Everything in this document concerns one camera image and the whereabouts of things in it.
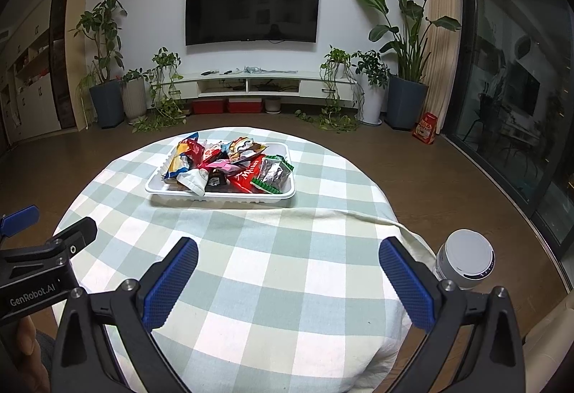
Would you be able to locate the pothos plant on cabinet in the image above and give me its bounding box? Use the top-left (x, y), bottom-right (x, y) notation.
top-left (293, 46), bottom-right (362, 131)

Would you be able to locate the white snack packet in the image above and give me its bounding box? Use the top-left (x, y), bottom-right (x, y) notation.
top-left (175, 169), bottom-right (209, 197)

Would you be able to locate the white plastic tray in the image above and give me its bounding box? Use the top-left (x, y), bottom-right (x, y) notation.
top-left (146, 142), bottom-right (297, 208)

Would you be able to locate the large red snack packet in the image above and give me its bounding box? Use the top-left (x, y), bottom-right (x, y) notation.
top-left (226, 155), bottom-right (265, 194)

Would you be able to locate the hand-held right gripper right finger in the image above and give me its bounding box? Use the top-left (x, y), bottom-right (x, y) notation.
top-left (378, 236), bottom-right (526, 393)

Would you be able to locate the small red snack packet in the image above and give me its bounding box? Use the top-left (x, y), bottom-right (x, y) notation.
top-left (186, 139), bottom-right (207, 165)

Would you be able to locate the trailing pothos plant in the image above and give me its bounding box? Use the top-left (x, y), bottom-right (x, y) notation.
top-left (132, 46), bottom-right (189, 134)

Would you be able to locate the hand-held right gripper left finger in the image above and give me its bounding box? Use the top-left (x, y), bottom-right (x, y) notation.
top-left (51, 236), bottom-right (200, 393)

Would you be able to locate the white television cabinet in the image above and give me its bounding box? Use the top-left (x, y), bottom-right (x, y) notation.
top-left (150, 69), bottom-right (359, 100)

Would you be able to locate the green white checked tablecloth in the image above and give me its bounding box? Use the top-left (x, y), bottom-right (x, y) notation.
top-left (51, 125), bottom-right (438, 393)

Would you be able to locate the green silver snack packet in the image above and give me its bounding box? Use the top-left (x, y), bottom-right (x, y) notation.
top-left (251, 155), bottom-right (293, 195)

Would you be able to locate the black snack packet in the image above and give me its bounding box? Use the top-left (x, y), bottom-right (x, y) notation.
top-left (206, 169), bottom-right (229, 190)

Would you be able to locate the red paper bag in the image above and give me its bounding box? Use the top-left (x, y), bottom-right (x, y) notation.
top-left (413, 112), bottom-right (439, 146)

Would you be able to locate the plant in white ribbed pot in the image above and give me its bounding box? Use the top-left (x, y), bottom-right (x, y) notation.
top-left (120, 68), bottom-right (151, 122)

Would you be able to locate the tall plant in blue pot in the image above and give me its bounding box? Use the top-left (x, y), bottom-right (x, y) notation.
top-left (69, 0), bottom-right (128, 129)

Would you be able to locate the person's left hand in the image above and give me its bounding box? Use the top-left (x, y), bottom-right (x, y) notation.
top-left (11, 314), bottom-right (50, 393)

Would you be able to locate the yellow crisps packet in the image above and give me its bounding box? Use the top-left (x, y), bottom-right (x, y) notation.
top-left (161, 133), bottom-right (200, 183)

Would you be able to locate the bushy plant in white pot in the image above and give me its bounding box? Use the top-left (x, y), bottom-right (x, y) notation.
top-left (352, 50), bottom-right (391, 126)

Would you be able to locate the bright pink snack packet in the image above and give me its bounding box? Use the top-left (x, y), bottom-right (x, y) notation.
top-left (204, 157), bottom-right (245, 174)

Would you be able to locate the red storage box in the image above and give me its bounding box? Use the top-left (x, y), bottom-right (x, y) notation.
top-left (192, 99), bottom-right (226, 115)
top-left (226, 98), bottom-right (262, 114)

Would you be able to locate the large-leaf plant in dark pot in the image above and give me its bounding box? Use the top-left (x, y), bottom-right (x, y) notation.
top-left (350, 0), bottom-right (462, 131)

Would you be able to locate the sliding glass door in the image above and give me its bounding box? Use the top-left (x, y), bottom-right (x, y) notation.
top-left (448, 0), bottom-right (574, 250)

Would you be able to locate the beige snack packet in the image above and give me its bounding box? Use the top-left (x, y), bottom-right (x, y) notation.
top-left (229, 137), bottom-right (267, 163)

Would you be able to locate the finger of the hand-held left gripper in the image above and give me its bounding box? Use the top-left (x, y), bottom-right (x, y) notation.
top-left (0, 205), bottom-right (40, 238)
top-left (47, 216), bottom-right (98, 258)

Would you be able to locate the grey cylinder with white lid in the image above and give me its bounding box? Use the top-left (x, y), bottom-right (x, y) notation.
top-left (434, 229), bottom-right (496, 290)

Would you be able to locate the black wall television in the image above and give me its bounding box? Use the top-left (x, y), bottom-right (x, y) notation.
top-left (185, 0), bottom-right (321, 47)

